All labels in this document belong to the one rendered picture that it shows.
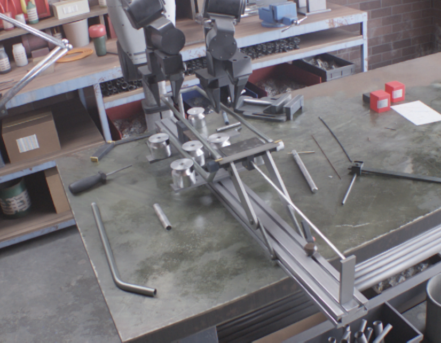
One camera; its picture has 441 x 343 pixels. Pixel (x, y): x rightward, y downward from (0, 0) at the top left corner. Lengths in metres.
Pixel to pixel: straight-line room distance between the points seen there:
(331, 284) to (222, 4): 0.59
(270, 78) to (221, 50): 2.34
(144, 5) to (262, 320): 1.09
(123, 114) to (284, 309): 1.70
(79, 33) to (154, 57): 1.87
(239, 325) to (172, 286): 0.82
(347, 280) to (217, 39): 0.52
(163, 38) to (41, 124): 1.52
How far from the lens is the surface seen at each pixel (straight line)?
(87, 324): 2.23
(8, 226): 2.81
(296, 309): 1.78
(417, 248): 2.06
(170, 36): 1.11
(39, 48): 3.06
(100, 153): 1.44
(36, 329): 2.30
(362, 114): 1.52
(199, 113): 1.49
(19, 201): 2.80
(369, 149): 1.32
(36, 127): 2.55
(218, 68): 1.10
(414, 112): 1.55
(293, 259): 0.93
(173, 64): 1.12
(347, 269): 0.79
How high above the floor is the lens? 1.49
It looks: 28 degrees down
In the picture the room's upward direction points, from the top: 8 degrees counter-clockwise
